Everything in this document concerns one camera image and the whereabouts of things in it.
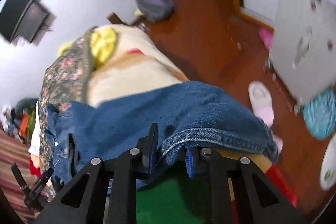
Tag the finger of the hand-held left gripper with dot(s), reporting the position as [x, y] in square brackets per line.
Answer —
[35, 188]
[70, 153]

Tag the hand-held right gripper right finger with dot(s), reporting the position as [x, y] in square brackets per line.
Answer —
[189, 163]

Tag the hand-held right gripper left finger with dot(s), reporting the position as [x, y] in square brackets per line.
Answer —
[150, 155]

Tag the blue denim jeans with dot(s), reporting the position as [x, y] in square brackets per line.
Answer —
[157, 108]

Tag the red cloth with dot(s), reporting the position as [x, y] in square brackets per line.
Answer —
[33, 167]

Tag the white cloth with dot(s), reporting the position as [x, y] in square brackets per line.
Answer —
[34, 140]

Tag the pile of small clutter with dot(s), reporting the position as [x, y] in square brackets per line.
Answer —
[15, 124]

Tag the grey garment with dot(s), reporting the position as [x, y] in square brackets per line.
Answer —
[26, 104]

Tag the floral blanket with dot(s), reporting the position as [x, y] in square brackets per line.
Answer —
[60, 74]

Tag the cream printed plush blanket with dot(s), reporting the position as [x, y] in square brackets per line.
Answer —
[136, 69]

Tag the pink white slipper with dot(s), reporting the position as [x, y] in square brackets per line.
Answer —
[278, 144]
[261, 100]

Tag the yellow cloth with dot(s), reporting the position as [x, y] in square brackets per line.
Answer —
[103, 44]

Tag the pink cloth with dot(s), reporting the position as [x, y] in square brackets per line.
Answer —
[266, 37]

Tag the purple grey bag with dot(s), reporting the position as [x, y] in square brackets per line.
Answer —
[153, 3]

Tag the white cabinet with stickers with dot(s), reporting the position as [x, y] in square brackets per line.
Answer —
[302, 37]

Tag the grey television wall box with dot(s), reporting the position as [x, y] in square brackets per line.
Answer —
[36, 24]

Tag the black wall television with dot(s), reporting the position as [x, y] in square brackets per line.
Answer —
[19, 6]

